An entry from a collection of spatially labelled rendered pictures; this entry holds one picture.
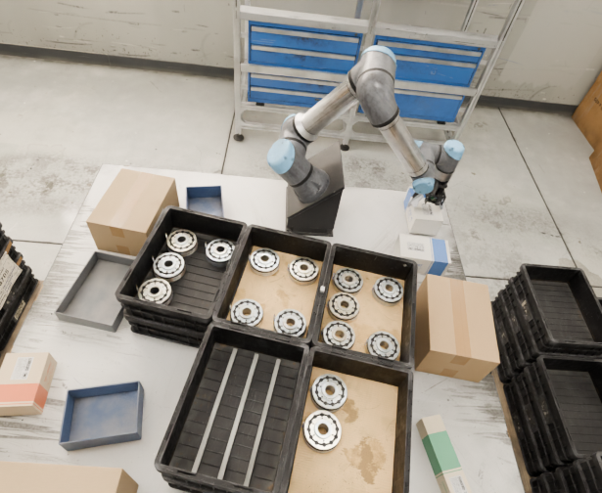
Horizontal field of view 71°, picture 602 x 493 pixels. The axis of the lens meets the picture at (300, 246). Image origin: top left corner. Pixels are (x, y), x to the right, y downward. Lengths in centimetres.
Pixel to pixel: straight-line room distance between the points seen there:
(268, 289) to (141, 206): 58
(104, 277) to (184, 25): 273
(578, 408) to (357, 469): 120
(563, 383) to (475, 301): 76
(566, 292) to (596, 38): 269
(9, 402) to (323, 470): 89
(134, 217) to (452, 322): 117
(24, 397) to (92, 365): 20
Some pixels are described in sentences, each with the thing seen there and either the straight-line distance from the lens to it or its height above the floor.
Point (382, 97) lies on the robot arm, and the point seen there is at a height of 138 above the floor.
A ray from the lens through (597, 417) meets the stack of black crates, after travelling 224.
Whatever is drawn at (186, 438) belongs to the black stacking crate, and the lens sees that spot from 126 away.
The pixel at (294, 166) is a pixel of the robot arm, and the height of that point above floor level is 104.
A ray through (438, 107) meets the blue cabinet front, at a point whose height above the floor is 43.
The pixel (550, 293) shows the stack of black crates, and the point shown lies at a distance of 231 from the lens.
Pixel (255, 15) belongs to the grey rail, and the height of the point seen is 92.
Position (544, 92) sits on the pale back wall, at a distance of 466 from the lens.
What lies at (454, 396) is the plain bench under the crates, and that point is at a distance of 157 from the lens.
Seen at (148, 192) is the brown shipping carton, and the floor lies 86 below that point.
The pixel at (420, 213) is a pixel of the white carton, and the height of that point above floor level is 81.
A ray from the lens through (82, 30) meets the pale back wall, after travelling 434.
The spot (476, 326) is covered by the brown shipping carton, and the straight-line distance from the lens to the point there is 153.
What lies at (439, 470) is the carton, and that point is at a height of 74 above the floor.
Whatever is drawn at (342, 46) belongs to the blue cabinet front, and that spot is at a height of 79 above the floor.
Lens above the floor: 204
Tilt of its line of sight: 50 degrees down
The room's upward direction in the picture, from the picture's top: 9 degrees clockwise
